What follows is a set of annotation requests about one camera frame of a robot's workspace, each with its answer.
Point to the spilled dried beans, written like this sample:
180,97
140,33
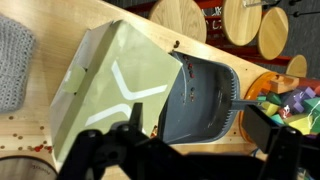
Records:
36,147

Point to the white box with green lid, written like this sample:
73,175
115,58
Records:
116,96

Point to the clear plastic bottle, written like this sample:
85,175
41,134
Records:
255,3

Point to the grey plastic dustpan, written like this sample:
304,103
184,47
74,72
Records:
206,106

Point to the round wooden stool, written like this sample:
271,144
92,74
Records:
180,18
240,23
297,66

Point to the round wooden discs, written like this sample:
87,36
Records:
273,33

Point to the grey knitted cloth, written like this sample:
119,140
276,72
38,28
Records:
15,66

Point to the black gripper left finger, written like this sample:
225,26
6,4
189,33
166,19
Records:
137,116

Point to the clear jar of foam blocks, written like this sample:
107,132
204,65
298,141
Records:
296,106

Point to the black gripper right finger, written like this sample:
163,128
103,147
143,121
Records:
263,130

